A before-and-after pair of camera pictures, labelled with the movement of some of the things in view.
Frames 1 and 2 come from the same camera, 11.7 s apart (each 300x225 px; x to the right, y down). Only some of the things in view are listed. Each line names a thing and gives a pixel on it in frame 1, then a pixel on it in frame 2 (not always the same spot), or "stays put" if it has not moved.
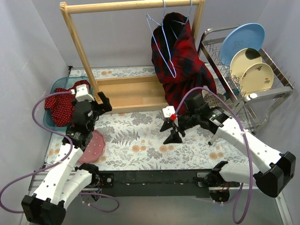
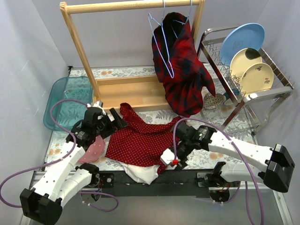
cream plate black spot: [243, 58] stays put
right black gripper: [177, 126] → [180, 155]
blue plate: [243, 36] stays put
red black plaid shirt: [177, 59] stays put
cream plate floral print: [258, 76] stays put
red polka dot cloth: [62, 106] → [142, 143]
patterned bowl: [212, 100] stays put
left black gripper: [97, 106] → [109, 123]
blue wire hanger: [189, 13] stays put
